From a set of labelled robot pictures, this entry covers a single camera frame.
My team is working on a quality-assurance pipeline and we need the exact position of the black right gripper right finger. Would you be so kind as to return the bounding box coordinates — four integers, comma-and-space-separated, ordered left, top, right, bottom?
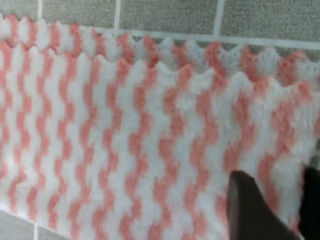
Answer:
298, 167, 320, 240

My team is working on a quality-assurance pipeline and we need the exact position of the pink wavy striped towel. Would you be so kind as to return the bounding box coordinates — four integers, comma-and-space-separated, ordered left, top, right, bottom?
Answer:
0, 13, 320, 240

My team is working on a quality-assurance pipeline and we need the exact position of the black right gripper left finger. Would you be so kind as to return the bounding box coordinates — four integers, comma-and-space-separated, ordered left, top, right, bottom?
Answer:
226, 170, 299, 240

